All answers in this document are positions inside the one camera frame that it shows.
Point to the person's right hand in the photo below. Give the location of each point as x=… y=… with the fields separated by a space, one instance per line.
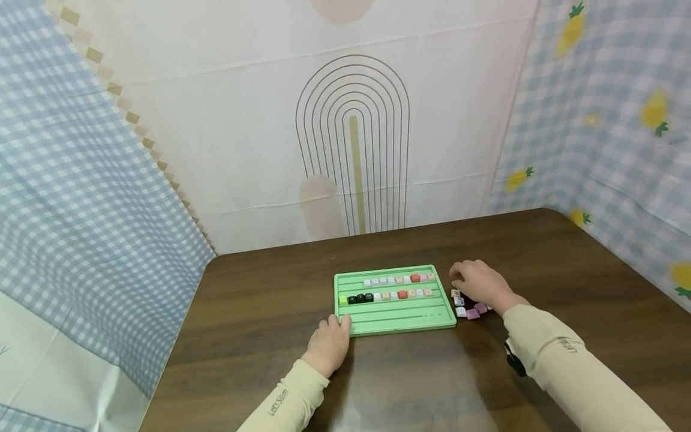
x=486 y=283

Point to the green grooved tray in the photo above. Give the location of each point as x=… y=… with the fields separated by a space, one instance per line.
x=399 y=318

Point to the person's left thumb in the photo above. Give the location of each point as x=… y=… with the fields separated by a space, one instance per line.
x=346 y=324

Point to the keycap row without black caps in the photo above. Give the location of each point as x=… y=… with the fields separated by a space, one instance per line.
x=397 y=279

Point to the keycap row with black caps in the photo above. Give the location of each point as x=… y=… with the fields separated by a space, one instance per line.
x=386 y=296

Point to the black wrist band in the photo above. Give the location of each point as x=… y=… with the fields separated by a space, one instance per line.
x=515 y=362

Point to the person's left fingers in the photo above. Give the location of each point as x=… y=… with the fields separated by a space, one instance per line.
x=325 y=324

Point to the person's right fingers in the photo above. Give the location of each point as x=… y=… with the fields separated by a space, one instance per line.
x=459 y=275

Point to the pile of loose keycaps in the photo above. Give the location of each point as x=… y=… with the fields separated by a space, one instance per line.
x=473 y=313

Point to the person's left hand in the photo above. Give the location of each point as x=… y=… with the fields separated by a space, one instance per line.
x=326 y=348

